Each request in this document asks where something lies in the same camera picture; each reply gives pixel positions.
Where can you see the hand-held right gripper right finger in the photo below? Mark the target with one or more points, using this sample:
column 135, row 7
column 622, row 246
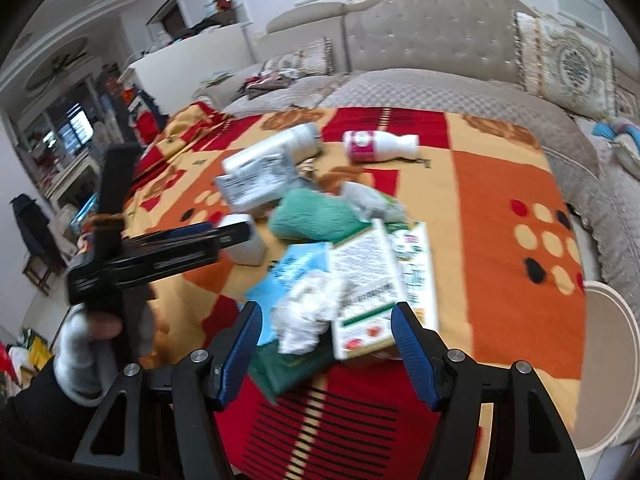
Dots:
column 415, row 360

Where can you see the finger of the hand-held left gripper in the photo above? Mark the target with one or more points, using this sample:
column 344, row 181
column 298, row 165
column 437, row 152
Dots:
column 200, row 252
column 195, row 231

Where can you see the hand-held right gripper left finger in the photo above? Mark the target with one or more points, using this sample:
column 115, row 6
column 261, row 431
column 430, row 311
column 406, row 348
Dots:
column 240, row 355

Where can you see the small white jar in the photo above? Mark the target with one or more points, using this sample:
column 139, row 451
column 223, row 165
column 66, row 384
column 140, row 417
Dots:
column 247, row 252

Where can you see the white printed plastic package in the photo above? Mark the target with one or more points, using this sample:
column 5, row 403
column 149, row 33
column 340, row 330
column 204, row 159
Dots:
column 250, row 187

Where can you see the white tissue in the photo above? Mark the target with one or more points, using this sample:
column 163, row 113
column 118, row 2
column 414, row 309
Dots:
column 305, row 310

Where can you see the blue packet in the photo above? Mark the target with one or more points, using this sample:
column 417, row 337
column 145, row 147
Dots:
column 290, row 270

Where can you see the white green carton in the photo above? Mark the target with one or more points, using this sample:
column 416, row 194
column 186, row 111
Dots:
column 370, row 270

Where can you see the white round trash bin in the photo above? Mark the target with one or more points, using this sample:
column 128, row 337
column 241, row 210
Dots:
column 605, row 360

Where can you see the person's left forearm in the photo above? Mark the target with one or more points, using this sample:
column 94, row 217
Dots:
column 30, row 420

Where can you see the person's left hand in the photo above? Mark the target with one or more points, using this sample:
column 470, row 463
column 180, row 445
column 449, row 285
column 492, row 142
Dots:
column 75, row 355

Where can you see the white display cabinet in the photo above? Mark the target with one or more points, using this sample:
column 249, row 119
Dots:
column 60, row 160

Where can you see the black jacket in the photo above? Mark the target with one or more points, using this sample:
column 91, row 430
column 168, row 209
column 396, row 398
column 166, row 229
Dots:
column 32, row 225

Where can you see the green cloth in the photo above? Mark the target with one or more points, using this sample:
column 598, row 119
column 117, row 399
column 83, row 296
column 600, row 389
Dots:
column 310, row 217

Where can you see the wooden chair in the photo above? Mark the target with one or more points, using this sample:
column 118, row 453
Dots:
column 42, row 275

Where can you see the orange red patterned blanket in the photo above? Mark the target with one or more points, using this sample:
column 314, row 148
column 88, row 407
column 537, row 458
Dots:
column 500, row 260

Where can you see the white grey bottle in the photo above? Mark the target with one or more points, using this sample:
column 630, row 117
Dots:
column 300, row 137

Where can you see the white partition counter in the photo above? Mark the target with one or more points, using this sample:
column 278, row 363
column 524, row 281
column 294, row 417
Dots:
column 200, row 55

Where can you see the pile of clothes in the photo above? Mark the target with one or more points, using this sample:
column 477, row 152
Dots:
column 270, row 82

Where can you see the dark wooden door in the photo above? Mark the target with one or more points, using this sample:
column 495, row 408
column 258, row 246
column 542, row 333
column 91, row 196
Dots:
column 172, row 20

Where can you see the white bottle pink label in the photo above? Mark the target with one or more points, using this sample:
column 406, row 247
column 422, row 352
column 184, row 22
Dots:
column 365, row 145

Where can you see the bags on floor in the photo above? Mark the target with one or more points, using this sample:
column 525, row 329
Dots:
column 25, row 355

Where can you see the fringed patterned pillow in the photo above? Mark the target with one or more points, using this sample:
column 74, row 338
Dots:
column 300, row 60

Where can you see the grey quilted sofa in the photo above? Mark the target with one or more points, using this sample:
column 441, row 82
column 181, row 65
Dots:
column 425, row 40

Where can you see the blue patterned blanket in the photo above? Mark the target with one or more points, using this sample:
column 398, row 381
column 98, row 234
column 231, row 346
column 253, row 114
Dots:
column 607, row 127

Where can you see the ornate floral pillow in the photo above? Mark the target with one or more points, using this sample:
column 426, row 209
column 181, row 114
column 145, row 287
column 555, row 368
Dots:
column 565, row 67

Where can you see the small patterned pillow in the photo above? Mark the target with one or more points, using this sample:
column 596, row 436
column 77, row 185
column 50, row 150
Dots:
column 627, row 102

